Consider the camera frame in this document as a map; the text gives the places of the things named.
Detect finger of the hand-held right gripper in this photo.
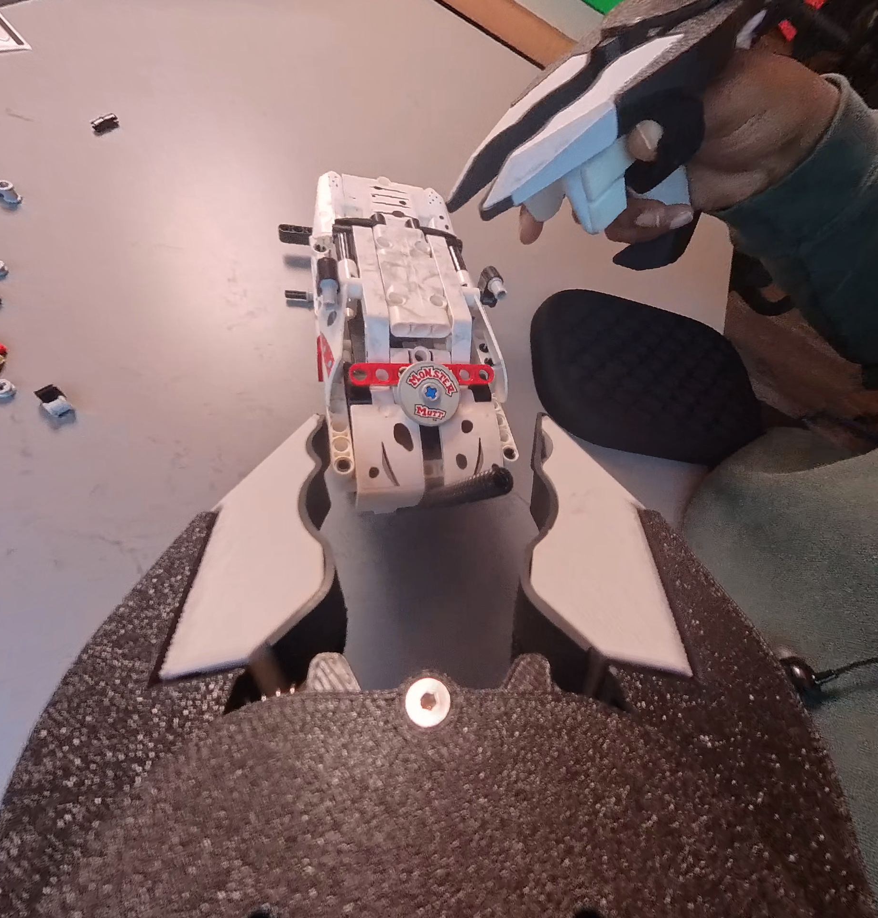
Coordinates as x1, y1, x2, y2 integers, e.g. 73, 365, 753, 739
477, 98, 658, 219
447, 26, 701, 212

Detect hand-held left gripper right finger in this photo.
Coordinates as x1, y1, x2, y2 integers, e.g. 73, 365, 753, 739
523, 416, 695, 679

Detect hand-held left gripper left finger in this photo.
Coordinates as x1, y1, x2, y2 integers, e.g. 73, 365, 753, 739
155, 416, 337, 682

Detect white lego vehicle model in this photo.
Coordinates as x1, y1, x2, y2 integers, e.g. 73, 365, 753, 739
279, 170, 520, 514

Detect person's right forearm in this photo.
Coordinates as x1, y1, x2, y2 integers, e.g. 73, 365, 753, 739
726, 72, 878, 391

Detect person's right hand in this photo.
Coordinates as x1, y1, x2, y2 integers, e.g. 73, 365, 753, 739
607, 52, 845, 245

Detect person's green sweatshirt torso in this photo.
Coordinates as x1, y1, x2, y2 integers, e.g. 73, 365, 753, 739
683, 428, 878, 918

